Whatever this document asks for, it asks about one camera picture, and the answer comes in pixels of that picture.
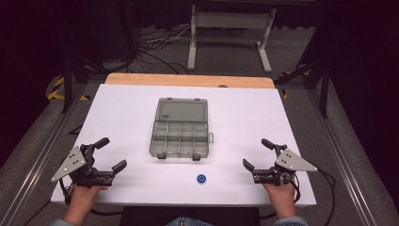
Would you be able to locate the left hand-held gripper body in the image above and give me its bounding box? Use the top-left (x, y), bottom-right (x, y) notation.
top-left (51, 143), bottom-right (115, 188)

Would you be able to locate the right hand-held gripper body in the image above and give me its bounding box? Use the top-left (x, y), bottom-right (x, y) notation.
top-left (252, 143), bottom-right (319, 187)

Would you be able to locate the person's right hand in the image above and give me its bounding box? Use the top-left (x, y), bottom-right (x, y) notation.
top-left (263, 182), bottom-right (298, 219)

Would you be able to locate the person's left hand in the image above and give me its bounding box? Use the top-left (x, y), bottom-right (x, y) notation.
top-left (64, 184), bottom-right (109, 222)

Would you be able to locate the white table board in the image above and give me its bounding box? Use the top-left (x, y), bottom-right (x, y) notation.
top-left (50, 83), bottom-right (317, 208)

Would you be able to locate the yellow black floor tape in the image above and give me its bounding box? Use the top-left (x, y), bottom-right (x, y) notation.
top-left (279, 64), bottom-right (312, 101)
top-left (46, 76), bottom-right (91, 103)

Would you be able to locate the dark cloth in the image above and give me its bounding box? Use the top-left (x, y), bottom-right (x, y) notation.
top-left (120, 205), bottom-right (262, 226)

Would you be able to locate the grey plastic compartment box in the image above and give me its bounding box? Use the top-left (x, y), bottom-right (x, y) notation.
top-left (149, 97), bottom-right (215, 162)

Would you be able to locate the wooden table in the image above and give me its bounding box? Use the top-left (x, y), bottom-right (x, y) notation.
top-left (104, 73), bottom-right (277, 89)

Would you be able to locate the white metal stand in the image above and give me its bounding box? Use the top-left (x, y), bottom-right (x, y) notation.
top-left (186, 4), bottom-right (278, 74)

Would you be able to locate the aluminium floor rail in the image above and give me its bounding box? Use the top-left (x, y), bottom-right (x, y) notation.
top-left (0, 82), bottom-right (92, 226)
top-left (305, 89), bottom-right (379, 226)

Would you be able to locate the right hand-held gripper cable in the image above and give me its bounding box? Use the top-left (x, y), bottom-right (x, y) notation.
top-left (259, 169), bottom-right (337, 226)

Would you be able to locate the bundle of floor cables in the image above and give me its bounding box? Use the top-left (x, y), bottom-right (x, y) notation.
top-left (135, 25), bottom-right (193, 75)

